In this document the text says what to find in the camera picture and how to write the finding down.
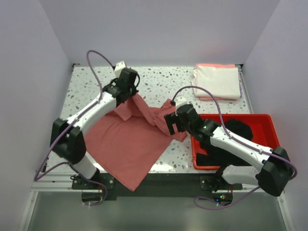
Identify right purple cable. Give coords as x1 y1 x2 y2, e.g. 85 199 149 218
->
170 87 298 210

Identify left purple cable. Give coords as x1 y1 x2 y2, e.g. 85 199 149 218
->
33 50 116 206

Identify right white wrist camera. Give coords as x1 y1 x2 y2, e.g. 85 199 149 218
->
170 96 187 110

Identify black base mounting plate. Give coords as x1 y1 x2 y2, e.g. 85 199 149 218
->
70 173 243 202

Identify folded light pink shirt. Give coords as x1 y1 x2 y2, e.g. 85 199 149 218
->
196 63 235 69

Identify red plastic bin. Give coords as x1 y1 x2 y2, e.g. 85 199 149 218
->
191 114 280 170

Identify purple cable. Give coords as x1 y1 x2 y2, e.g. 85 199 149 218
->
33 50 116 206
170 87 298 210

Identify folded white t shirt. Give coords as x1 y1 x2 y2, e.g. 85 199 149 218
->
192 65 241 100

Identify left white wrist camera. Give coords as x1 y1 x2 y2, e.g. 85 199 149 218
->
114 61 127 78

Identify aluminium front rail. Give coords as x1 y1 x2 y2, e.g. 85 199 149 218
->
30 169 285 193

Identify pink polo shirt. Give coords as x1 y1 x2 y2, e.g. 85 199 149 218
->
85 94 187 192

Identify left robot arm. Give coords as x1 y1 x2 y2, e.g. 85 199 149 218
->
51 67 140 189

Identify black clothes in bin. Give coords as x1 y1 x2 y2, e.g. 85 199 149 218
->
196 119 253 166

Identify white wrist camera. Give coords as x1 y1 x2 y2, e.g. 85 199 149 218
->
114 61 127 78
170 96 187 110

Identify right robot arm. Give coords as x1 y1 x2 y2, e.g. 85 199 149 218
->
164 101 297 196

